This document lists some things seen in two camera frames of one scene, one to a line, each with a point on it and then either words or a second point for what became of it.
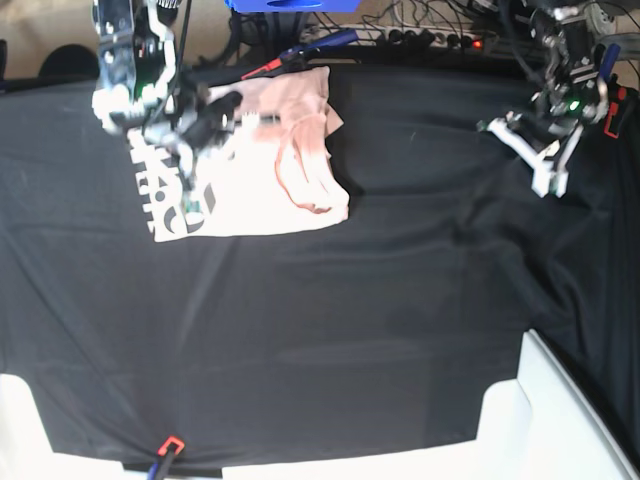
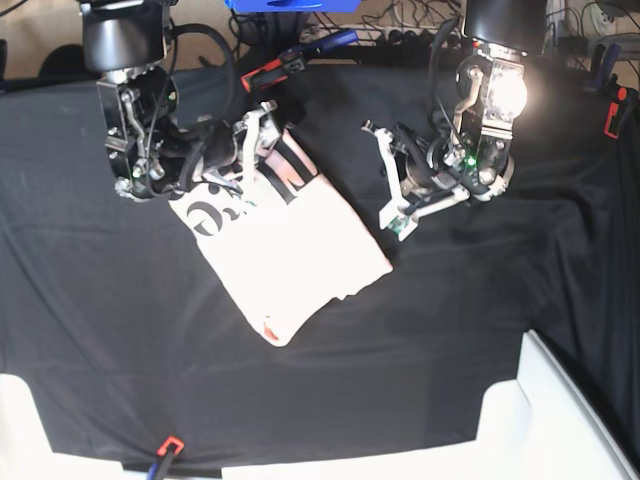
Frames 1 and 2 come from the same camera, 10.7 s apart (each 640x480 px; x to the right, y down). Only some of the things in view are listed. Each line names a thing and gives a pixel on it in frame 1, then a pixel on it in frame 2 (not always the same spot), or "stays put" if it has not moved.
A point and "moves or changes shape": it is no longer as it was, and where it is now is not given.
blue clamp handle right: x=609 y=60 stays put
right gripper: x=568 y=100 to x=461 y=163
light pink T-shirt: x=276 y=173 moves or changes shape
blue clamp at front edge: x=160 y=470 stays put
